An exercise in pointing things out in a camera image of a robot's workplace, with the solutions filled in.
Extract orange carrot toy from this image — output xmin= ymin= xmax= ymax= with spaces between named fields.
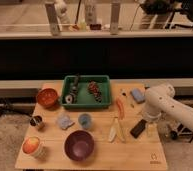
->
xmin=116 ymin=98 xmax=124 ymax=120

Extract red bowl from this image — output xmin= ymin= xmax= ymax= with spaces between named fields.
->
xmin=36 ymin=88 xmax=58 ymax=108

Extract black tool in tray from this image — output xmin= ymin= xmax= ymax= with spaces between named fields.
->
xmin=65 ymin=74 xmax=80 ymax=104

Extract crumpled blue cloth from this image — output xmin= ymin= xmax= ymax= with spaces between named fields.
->
xmin=57 ymin=114 xmax=74 ymax=130

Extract black eraser block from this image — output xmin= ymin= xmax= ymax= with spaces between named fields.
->
xmin=130 ymin=119 xmax=147 ymax=138

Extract blue sponge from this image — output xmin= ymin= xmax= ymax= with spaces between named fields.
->
xmin=131 ymin=88 xmax=145 ymax=104

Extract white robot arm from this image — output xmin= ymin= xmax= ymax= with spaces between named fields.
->
xmin=142 ymin=83 xmax=193 ymax=132

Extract purple bowl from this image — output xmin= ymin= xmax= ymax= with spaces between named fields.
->
xmin=64 ymin=130 xmax=95 ymax=161

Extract blue cup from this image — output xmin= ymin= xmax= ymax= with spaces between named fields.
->
xmin=78 ymin=113 xmax=92 ymax=129

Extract small marker pen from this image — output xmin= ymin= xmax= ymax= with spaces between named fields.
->
xmin=120 ymin=89 xmax=127 ymax=97

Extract metal can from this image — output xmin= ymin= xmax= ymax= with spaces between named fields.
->
xmin=30 ymin=115 xmax=45 ymax=131

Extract green plastic tray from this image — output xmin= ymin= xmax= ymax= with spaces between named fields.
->
xmin=59 ymin=75 xmax=112 ymax=109

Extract yellow banana peel toy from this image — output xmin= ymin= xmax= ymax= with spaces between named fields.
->
xmin=108 ymin=117 xmax=125 ymax=142

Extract red grapes toy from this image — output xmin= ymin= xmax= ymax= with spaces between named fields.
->
xmin=88 ymin=81 xmax=102 ymax=102

